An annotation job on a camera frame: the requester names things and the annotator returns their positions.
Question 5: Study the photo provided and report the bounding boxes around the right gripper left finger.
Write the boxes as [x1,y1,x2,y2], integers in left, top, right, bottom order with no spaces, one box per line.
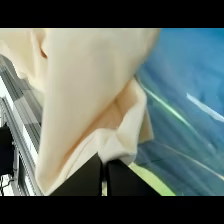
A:
[49,152,103,197]

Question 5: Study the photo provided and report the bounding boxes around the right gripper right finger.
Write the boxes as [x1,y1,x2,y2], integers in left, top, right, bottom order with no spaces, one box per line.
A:
[106,159,162,197]

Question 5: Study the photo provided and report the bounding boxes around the cream garment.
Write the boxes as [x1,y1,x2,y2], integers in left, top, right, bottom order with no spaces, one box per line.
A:
[0,28,162,196]

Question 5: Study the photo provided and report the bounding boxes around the silver frame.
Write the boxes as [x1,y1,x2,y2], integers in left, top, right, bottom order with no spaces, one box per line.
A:
[0,54,45,197]

